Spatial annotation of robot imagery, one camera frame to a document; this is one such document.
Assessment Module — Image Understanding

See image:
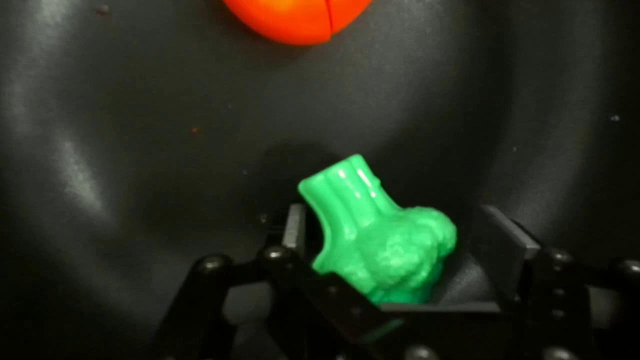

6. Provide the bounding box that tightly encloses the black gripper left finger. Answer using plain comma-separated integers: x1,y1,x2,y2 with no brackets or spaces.
149,201,402,360

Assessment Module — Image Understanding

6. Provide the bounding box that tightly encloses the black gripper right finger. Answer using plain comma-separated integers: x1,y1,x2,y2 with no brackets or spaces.
379,204,640,360

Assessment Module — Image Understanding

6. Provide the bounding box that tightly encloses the green toy broccoli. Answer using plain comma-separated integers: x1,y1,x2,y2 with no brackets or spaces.
297,151,461,307

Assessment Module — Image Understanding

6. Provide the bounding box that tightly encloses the black cooking pot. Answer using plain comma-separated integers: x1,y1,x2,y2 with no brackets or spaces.
0,0,640,360

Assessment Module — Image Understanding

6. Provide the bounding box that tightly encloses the orange toy fruit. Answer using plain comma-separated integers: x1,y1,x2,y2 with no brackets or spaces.
221,0,377,47

